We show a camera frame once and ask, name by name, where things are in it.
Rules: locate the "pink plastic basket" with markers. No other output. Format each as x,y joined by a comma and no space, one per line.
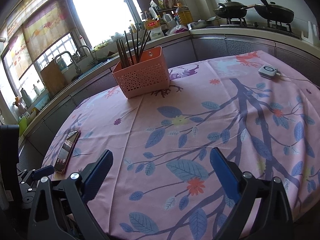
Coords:
142,80

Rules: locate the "printed roller blind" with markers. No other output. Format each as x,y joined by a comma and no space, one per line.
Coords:
46,30
21,53

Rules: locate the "yellow oil bottle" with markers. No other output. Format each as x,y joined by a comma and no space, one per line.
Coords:
184,16

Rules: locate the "black wok with lid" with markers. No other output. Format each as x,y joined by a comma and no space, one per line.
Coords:
230,11

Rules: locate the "pink floral tablecloth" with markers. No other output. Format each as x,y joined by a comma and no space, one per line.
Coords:
187,130

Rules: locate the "white round device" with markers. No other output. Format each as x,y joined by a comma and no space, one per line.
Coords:
267,70

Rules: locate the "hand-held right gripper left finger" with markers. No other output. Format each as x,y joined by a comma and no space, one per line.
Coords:
98,175

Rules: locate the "bundle of wooden chopsticks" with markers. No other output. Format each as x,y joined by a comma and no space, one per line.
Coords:
121,55

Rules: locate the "white plastic holder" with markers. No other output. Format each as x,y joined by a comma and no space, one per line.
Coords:
310,32

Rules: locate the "grey kettle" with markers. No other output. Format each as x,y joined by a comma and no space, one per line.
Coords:
25,97

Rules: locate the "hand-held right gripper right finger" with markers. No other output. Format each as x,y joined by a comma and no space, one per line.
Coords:
225,172

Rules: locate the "gas stove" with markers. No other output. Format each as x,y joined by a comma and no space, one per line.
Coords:
257,25

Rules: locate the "white plastic jug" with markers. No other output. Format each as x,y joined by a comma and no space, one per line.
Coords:
168,22

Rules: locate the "smartphone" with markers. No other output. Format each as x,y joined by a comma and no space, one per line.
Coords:
66,150

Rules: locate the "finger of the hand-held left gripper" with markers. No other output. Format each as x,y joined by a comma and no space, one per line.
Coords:
45,172

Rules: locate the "green plastic container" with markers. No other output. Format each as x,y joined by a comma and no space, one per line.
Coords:
23,125

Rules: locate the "purple plastic bag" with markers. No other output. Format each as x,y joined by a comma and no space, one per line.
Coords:
178,30

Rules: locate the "metal tray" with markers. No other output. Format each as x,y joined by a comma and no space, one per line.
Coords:
202,23

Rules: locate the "white bag orange label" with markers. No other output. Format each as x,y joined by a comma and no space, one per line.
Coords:
154,30

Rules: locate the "pile of food packets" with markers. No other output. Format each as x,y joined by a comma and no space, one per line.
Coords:
167,1

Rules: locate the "grey kitchen cabinets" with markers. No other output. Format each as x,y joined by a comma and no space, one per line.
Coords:
212,47

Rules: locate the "white bottle red cap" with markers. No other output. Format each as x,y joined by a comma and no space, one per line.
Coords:
81,40

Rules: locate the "wooden cutting board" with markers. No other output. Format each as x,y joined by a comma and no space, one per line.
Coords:
53,78

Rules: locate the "metal faucet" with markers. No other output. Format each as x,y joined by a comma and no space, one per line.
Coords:
88,51
72,59

